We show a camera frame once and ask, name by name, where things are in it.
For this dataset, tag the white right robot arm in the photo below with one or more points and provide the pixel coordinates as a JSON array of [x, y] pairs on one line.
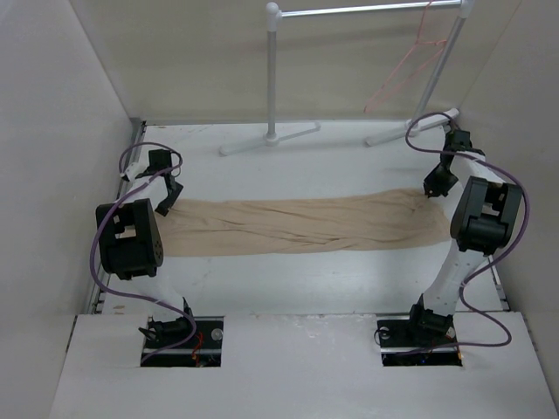
[[482, 223]]

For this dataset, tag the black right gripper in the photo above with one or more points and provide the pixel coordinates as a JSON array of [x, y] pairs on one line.
[[431, 185]]

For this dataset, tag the white clothes rack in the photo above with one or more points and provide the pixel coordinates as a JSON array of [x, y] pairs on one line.
[[274, 14]]

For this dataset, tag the beige trousers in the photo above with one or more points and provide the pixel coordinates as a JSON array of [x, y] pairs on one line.
[[391, 220]]

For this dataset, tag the pink wire hanger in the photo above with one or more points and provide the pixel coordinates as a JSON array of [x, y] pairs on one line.
[[396, 81]]

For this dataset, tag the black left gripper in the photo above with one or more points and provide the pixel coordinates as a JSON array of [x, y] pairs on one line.
[[164, 208]]

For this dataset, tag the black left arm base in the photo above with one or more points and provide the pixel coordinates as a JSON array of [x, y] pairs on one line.
[[173, 344]]

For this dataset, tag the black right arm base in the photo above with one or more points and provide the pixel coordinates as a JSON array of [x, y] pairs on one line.
[[420, 339]]

